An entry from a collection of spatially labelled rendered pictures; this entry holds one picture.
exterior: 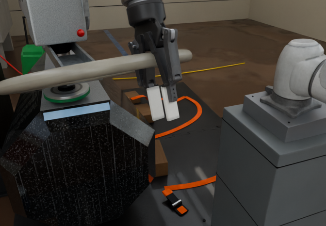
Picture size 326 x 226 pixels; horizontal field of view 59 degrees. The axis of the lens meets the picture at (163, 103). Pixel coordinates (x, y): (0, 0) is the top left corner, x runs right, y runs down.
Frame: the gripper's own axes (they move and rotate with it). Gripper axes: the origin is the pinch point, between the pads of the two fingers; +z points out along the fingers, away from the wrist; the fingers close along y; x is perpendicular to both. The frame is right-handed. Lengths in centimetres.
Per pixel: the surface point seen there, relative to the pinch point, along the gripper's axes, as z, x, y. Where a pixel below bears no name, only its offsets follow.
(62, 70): -10.1, 17.0, 5.7
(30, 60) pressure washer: -42, -62, 279
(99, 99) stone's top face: 2, -30, 84
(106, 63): -9.7, 10.5, 1.0
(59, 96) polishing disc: -3, -12, 86
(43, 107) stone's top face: 0, -6, 94
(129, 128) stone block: 19, -41, 78
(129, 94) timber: 13, -138, 219
